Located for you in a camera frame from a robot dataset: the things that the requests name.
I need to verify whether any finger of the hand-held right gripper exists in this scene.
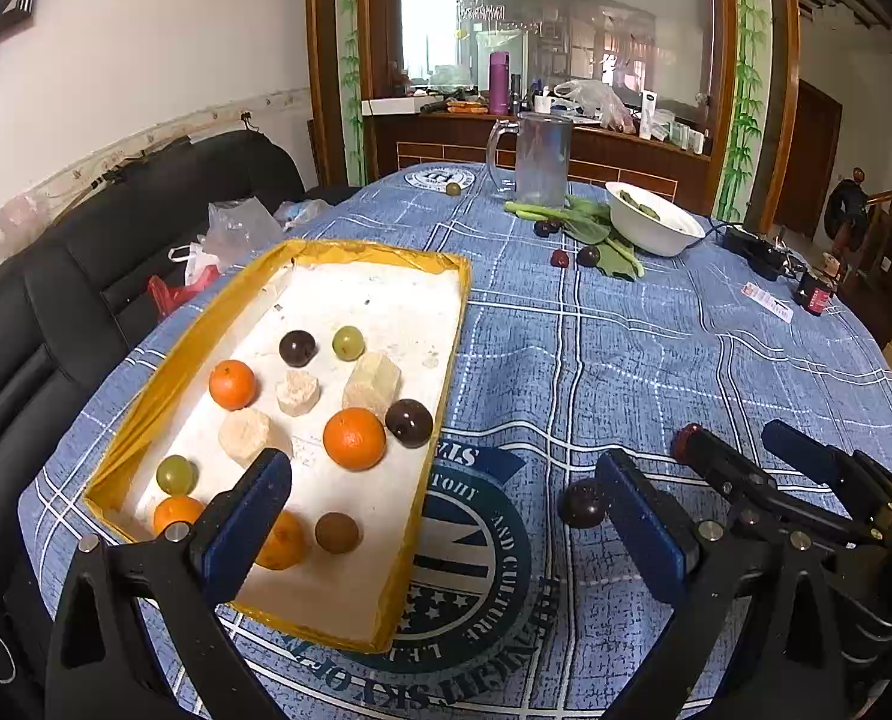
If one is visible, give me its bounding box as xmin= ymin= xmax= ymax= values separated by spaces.
xmin=674 ymin=427 xmax=870 ymax=547
xmin=762 ymin=418 xmax=892 ymax=524

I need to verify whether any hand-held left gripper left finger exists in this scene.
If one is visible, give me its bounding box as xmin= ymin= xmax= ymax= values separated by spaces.
xmin=43 ymin=448 xmax=295 ymax=720

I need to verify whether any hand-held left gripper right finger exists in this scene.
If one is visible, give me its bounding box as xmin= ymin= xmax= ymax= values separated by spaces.
xmin=594 ymin=450 xmax=867 ymax=720

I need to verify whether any small orange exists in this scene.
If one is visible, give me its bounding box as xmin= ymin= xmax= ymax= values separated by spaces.
xmin=209 ymin=360 xmax=257 ymax=411
xmin=153 ymin=496 xmax=205 ymax=537
xmin=254 ymin=511 xmax=306 ymax=571

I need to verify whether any red jujube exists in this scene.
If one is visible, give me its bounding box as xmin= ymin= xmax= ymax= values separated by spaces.
xmin=671 ymin=424 xmax=705 ymax=462

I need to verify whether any large orange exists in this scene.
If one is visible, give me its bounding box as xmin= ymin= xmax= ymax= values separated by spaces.
xmin=323 ymin=407 xmax=387 ymax=472

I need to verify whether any yellow cardboard box white lining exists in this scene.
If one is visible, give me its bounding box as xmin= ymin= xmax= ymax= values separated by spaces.
xmin=82 ymin=238 xmax=471 ymax=653

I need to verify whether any white paper card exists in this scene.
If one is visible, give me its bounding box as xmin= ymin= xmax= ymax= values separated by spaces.
xmin=741 ymin=281 xmax=795 ymax=323

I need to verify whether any dark red jar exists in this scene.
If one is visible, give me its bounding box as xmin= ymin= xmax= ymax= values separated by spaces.
xmin=794 ymin=271 xmax=837 ymax=316

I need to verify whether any green leafy vegetable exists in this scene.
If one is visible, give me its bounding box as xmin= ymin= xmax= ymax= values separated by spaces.
xmin=504 ymin=195 xmax=645 ymax=282

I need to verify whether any dark hanging cloth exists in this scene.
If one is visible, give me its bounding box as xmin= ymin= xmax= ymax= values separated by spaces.
xmin=824 ymin=167 xmax=870 ymax=241

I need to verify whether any red plastic bag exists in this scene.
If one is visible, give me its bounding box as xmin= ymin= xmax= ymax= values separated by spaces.
xmin=148 ymin=266 xmax=222 ymax=316

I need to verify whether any white bowl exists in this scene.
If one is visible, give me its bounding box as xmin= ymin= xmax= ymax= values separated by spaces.
xmin=605 ymin=181 xmax=707 ymax=257

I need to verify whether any brown wooden door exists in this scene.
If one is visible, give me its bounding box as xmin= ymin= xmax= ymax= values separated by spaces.
xmin=776 ymin=79 xmax=844 ymax=245

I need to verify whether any black leather sofa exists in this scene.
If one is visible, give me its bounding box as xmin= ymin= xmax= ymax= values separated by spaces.
xmin=0 ymin=131 xmax=357 ymax=720

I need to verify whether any clear plastic bag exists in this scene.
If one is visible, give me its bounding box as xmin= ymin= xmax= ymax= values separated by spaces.
xmin=206 ymin=197 xmax=286 ymax=267

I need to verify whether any pale blue plastic bag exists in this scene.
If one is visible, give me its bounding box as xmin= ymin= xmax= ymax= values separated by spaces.
xmin=273 ymin=199 xmax=334 ymax=230

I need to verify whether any clear glass mug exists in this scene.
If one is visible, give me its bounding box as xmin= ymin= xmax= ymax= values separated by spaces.
xmin=485 ymin=111 xmax=574 ymax=209

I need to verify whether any white plastic bag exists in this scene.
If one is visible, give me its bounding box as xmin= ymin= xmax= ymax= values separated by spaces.
xmin=551 ymin=79 xmax=634 ymax=132

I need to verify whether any wooden counter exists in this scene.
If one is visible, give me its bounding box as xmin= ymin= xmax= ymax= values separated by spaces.
xmin=362 ymin=97 xmax=713 ymax=215

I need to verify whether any white flat box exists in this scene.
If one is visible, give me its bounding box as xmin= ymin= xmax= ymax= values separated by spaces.
xmin=362 ymin=96 xmax=436 ymax=117

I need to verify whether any purple thermos bottle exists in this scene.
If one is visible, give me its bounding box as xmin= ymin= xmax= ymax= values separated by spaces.
xmin=488 ymin=51 xmax=510 ymax=115

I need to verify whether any wood framed glass partition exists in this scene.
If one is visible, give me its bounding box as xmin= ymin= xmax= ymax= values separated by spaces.
xmin=305 ymin=0 xmax=801 ymax=211

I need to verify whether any black power strip with cables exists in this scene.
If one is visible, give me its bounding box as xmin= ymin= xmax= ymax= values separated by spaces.
xmin=719 ymin=223 xmax=803 ymax=282

